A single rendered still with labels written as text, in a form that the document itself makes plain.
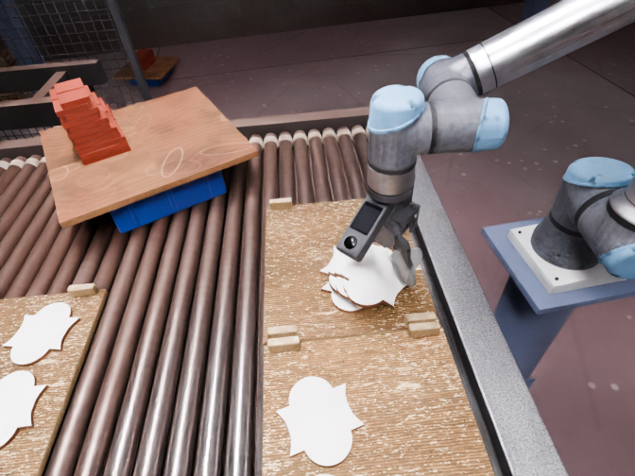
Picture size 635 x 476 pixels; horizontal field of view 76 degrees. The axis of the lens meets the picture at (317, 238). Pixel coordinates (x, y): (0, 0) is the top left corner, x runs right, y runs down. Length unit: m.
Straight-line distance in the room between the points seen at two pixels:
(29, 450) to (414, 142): 0.79
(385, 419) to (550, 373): 1.34
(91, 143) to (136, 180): 0.18
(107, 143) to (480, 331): 1.02
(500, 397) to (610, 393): 1.27
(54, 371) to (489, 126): 0.87
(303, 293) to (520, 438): 0.46
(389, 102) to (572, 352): 1.69
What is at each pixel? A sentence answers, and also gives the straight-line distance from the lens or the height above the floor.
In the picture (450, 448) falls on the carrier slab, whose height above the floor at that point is 0.94.
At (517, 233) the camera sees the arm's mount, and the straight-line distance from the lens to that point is 1.12.
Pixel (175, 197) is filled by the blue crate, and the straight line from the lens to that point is 1.14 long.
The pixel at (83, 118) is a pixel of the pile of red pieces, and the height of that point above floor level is 1.16.
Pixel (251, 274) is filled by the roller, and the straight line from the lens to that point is 0.95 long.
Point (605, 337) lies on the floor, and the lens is 2.22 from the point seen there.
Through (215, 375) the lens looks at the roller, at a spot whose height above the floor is 0.92.
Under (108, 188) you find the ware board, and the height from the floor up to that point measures 1.04.
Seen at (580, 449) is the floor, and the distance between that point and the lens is 1.91.
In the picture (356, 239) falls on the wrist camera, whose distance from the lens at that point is 0.66.
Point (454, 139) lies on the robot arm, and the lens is 0.61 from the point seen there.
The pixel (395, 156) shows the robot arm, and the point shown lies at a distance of 0.60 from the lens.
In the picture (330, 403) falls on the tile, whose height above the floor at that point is 0.95.
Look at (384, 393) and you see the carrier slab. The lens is 0.76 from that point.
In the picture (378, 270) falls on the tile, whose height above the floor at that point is 1.00.
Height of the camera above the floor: 1.63
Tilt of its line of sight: 45 degrees down
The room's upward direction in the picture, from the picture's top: 5 degrees counter-clockwise
